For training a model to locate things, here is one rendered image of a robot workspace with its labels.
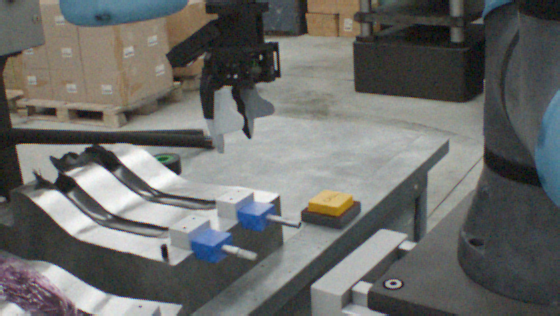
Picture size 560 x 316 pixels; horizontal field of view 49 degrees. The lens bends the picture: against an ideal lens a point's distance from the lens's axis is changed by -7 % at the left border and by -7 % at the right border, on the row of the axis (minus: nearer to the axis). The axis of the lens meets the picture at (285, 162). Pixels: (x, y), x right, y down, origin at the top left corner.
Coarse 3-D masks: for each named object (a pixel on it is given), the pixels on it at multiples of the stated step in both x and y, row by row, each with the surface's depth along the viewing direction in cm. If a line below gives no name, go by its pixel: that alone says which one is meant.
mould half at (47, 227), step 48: (48, 192) 103; (96, 192) 107; (192, 192) 111; (0, 240) 112; (48, 240) 102; (96, 240) 96; (144, 240) 94; (240, 240) 98; (96, 288) 98; (144, 288) 91; (192, 288) 90
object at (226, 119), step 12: (216, 96) 91; (228, 96) 90; (216, 108) 91; (228, 108) 90; (216, 120) 91; (228, 120) 90; (240, 120) 89; (216, 132) 91; (228, 132) 91; (216, 144) 93
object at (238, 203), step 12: (228, 192) 101; (240, 192) 101; (252, 192) 101; (216, 204) 99; (228, 204) 98; (240, 204) 98; (252, 204) 100; (264, 204) 99; (228, 216) 99; (240, 216) 98; (252, 216) 97; (264, 216) 97; (276, 216) 97; (252, 228) 97; (264, 228) 98
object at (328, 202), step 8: (320, 192) 119; (328, 192) 119; (336, 192) 119; (312, 200) 116; (320, 200) 116; (328, 200) 116; (336, 200) 115; (344, 200) 115; (352, 200) 117; (312, 208) 116; (320, 208) 115; (328, 208) 114; (336, 208) 113; (344, 208) 115; (336, 216) 113
